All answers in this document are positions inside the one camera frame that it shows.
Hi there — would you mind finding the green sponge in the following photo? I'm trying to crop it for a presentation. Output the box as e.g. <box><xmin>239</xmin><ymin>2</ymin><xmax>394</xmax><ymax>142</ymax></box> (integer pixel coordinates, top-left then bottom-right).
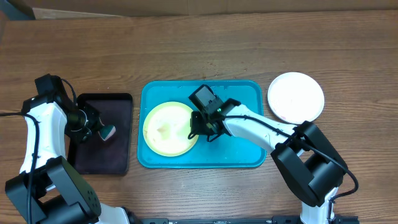
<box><xmin>98</xmin><ymin>125</ymin><xmax>116</xmax><ymax>141</ymax></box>

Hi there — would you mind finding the yellow green plate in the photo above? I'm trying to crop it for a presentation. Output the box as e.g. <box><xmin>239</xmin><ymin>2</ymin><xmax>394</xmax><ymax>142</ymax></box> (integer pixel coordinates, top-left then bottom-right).
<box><xmin>143</xmin><ymin>101</ymin><xmax>198</xmax><ymax>157</ymax></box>

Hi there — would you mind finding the white plate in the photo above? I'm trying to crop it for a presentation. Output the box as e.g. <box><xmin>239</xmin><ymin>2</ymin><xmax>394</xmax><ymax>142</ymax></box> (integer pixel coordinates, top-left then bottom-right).
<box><xmin>267</xmin><ymin>72</ymin><xmax>325</xmax><ymax>124</ymax></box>

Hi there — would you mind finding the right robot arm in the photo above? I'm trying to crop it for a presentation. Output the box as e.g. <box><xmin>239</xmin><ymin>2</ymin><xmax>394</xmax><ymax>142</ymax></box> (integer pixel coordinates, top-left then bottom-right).
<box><xmin>188</xmin><ymin>85</ymin><xmax>348</xmax><ymax>223</ymax></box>

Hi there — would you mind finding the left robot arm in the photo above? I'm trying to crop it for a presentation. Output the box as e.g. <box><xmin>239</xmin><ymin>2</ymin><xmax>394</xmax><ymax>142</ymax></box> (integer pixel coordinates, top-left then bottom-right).
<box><xmin>5</xmin><ymin>74</ymin><xmax>138</xmax><ymax>224</ymax></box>

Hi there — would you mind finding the teal plastic tray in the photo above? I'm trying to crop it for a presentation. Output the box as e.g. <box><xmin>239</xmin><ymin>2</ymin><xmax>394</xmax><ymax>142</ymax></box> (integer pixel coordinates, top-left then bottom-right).
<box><xmin>137</xmin><ymin>80</ymin><xmax>266</xmax><ymax>169</ymax></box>

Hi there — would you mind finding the black rectangular tray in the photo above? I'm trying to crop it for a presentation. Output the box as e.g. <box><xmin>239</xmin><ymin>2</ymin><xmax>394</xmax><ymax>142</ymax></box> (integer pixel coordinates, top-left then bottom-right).
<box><xmin>67</xmin><ymin>93</ymin><xmax>133</xmax><ymax>175</ymax></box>

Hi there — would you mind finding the cardboard backdrop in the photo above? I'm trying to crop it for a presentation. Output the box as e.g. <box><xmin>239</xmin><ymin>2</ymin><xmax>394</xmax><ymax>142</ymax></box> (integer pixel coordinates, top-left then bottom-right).
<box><xmin>12</xmin><ymin>0</ymin><xmax>397</xmax><ymax>17</ymax></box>

